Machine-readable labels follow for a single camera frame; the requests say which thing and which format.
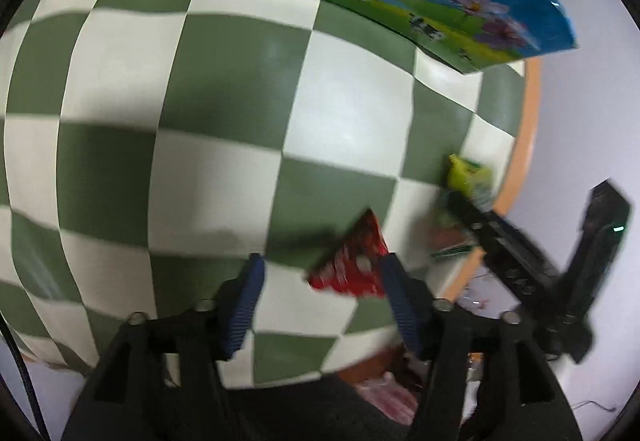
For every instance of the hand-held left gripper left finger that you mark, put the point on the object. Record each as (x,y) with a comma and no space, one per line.
(245,306)

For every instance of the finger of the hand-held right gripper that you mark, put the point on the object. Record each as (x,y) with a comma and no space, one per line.
(505,246)

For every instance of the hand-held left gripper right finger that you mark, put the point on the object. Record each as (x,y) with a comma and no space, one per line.
(400,301)

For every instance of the small red snack packet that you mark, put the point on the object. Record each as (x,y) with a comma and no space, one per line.
(355,261)

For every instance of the yellow cartoon snack packet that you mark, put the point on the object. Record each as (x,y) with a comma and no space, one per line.
(467,173)

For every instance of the pink bag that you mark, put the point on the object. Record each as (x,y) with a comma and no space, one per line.
(390,396)

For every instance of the orange-edged round table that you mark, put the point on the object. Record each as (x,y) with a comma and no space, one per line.
(525,146)

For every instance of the green and white checkered mat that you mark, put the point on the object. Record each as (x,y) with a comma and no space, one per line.
(225,121)

